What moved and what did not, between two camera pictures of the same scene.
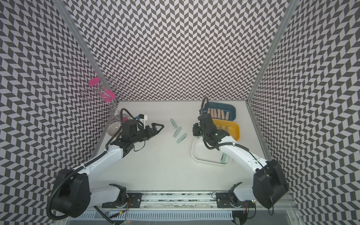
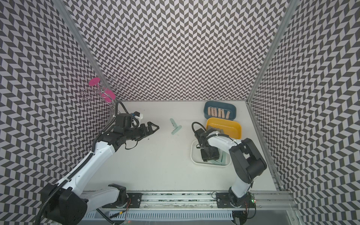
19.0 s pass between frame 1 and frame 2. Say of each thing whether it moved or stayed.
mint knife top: stayed
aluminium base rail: stayed
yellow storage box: stayed
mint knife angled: moved
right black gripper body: moved
